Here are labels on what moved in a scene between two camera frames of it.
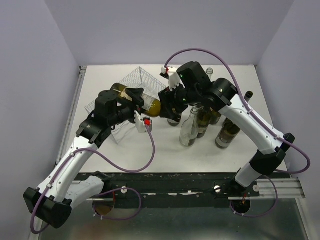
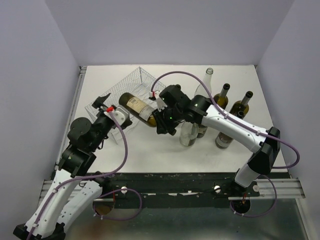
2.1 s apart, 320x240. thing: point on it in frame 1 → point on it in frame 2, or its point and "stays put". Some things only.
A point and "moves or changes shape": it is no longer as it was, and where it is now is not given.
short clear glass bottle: x=189 y=129 stays put
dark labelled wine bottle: x=152 y=107 moves or changes shape
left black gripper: x=136 y=94 → x=100 y=102
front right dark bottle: x=228 y=132 stays put
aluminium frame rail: x=286 y=188 stays put
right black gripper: x=166 y=96 → x=162 y=127
